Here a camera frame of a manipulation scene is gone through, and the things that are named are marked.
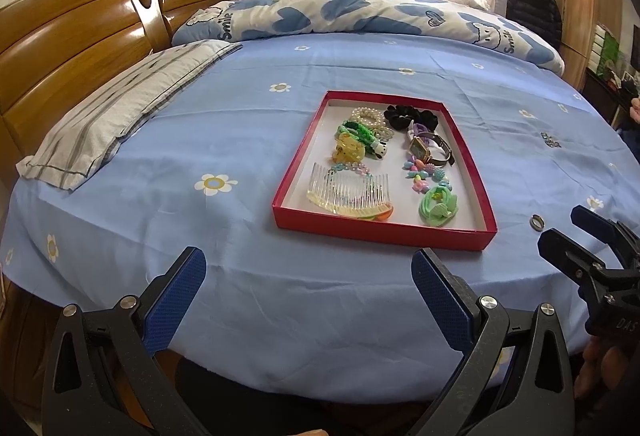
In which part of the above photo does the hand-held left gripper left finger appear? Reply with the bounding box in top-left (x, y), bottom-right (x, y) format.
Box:
top-left (41, 246), bottom-right (211, 436)

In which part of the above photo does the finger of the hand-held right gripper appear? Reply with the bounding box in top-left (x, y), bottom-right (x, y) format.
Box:
top-left (571, 204), bottom-right (640, 261)
top-left (537, 228), bottom-right (610, 287)

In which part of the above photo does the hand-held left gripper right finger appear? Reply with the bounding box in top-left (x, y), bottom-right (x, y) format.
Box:
top-left (411, 247), bottom-right (577, 436)

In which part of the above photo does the green hair tie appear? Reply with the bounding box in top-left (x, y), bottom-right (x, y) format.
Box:
top-left (417, 183), bottom-right (460, 227)

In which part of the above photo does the colourful chunky bead bracelet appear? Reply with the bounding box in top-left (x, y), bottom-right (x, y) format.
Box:
top-left (402, 156), bottom-right (448, 194)

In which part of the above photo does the clear hair comb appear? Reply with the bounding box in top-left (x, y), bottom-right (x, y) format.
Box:
top-left (306, 162), bottom-right (396, 221)

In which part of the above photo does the rose gold wristwatch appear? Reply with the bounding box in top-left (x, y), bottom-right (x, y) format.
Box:
top-left (409, 133), bottom-right (456, 167)

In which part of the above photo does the pastel small bead bracelet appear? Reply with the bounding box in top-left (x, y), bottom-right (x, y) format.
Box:
top-left (327, 161), bottom-right (373, 177)

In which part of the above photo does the red shallow box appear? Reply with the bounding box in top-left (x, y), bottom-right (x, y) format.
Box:
top-left (271, 90), bottom-right (498, 251)

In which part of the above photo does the purple hair tie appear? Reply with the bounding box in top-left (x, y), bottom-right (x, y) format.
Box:
top-left (406, 120), bottom-right (441, 139)

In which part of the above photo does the yellow translucent hair clip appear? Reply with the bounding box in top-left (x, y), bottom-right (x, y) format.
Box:
top-left (331, 138), bottom-right (368, 164)

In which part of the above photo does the green braided bracelet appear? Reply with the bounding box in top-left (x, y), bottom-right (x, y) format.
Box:
top-left (336, 118), bottom-right (391, 161)

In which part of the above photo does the person's right hand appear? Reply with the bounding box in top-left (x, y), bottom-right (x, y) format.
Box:
top-left (574, 337), bottom-right (640, 404)

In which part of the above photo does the blue floral bedsheet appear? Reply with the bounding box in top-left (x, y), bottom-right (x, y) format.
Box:
top-left (0, 33), bottom-right (640, 407)

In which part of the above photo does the dark side cabinet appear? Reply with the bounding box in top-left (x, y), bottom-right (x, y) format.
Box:
top-left (582, 23), bottom-right (640, 129)

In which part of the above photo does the black scrunchie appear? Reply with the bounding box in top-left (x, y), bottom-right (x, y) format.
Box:
top-left (384, 104), bottom-right (438, 131)

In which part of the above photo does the grey striped pillow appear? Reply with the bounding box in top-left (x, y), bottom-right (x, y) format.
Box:
top-left (15, 40), bottom-right (244, 191)

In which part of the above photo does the black puffer jacket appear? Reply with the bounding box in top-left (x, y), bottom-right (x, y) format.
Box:
top-left (506, 0), bottom-right (563, 49)

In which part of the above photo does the wooden headboard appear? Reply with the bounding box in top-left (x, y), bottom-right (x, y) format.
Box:
top-left (0, 0), bottom-right (238, 187)

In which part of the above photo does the blue heart print quilt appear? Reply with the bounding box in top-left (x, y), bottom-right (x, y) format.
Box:
top-left (171, 0), bottom-right (566, 76)

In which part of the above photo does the white pearl bracelet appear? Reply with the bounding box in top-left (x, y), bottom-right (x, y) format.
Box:
top-left (348, 106), bottom-right (393, 139)

